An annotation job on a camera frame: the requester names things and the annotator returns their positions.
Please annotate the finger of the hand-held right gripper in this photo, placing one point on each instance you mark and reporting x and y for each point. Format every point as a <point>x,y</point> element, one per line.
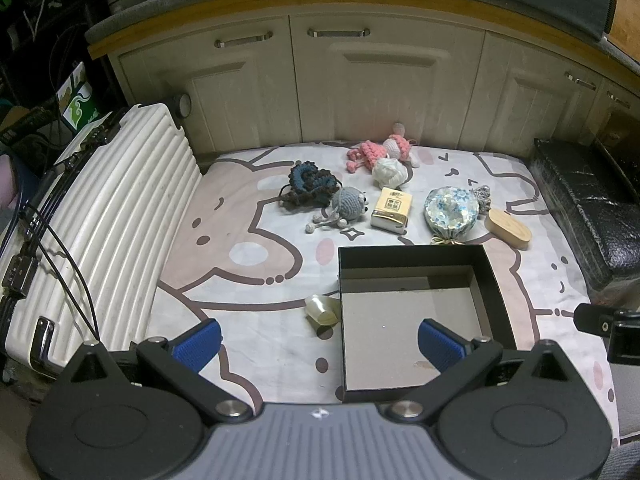
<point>592,317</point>

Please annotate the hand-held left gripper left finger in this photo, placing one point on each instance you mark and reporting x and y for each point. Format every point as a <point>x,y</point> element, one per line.
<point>197,346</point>

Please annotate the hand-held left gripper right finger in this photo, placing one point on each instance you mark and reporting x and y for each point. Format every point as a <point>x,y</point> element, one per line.
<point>441,347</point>

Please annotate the black cardboard box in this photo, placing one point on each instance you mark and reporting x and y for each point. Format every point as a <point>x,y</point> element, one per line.
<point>400,317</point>

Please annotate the oval wooden box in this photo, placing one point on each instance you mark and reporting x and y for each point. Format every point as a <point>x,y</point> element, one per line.
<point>509,229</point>

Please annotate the white ribbon roll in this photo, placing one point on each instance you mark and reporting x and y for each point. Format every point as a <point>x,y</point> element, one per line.
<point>322,310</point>

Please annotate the blue floral fabric pouch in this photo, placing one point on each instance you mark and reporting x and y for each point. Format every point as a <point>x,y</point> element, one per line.
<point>451,212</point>

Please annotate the small gold box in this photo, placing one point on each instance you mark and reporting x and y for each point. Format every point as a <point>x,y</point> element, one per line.
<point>391,210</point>

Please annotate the grey crochet octopus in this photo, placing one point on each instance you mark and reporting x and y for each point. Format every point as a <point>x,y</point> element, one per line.
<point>347,202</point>

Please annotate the white yarn ball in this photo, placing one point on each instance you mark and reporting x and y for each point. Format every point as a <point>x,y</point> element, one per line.
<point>392,172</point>

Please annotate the blue brown crochet scrunchie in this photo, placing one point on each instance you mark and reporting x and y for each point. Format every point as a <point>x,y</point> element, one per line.
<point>310,182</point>

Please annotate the pink white crochet bunny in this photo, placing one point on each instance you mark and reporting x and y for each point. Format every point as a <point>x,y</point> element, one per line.
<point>397,144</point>

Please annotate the cartoon bear printed blanket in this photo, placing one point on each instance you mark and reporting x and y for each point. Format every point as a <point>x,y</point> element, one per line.
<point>240,265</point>

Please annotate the black plastic-wrapped case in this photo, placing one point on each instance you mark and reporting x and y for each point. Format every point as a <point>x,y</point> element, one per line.
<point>590,200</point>

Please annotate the cream cabinet door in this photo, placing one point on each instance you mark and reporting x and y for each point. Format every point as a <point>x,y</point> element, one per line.
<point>210,95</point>
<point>385,90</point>
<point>617,115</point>
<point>530,105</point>

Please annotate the pink cloth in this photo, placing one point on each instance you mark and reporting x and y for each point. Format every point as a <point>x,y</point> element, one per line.
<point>7,180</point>

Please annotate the green white carton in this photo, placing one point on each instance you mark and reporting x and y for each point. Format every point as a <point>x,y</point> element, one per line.
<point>77,102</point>

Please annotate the wooden panel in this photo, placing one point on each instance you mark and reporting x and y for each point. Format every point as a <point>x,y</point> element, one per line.
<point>627,5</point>

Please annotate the dark cluttered shelf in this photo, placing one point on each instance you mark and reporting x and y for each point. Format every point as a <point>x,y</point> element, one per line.
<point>40,20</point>

